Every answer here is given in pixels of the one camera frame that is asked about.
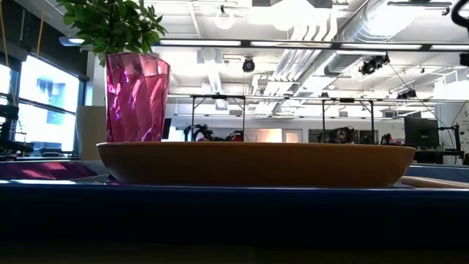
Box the orange plate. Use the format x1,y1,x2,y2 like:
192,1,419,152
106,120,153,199
96,141,417,188

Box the pink faceted plastic cup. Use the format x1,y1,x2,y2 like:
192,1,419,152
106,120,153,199
105,52,171,143

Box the blue plastic tray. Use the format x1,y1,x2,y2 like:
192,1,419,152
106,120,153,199
0,159,469,245

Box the long ceiling light strip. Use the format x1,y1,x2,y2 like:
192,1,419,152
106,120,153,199
153,38,469,52

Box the white ceiling pipes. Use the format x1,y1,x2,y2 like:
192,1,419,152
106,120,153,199
252,14,341,114

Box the round white ceiling lamp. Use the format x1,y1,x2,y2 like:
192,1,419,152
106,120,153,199
214,10,235,30

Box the green plant in white pot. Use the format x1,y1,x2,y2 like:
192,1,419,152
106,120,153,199
56,0,168,161

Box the grey pendant lamp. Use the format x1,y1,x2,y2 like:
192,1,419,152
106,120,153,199
59,35,87,48

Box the black computer monitor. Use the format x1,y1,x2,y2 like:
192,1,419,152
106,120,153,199
404,116,440,148

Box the large window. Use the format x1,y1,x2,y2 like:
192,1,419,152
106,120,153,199
0,54,81,157

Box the black background rig frame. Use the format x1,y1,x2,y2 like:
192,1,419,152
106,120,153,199
321,97,375,144
190,94,246,143

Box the silver spiral ceiling duct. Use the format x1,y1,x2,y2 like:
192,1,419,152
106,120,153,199
324,0,426,76

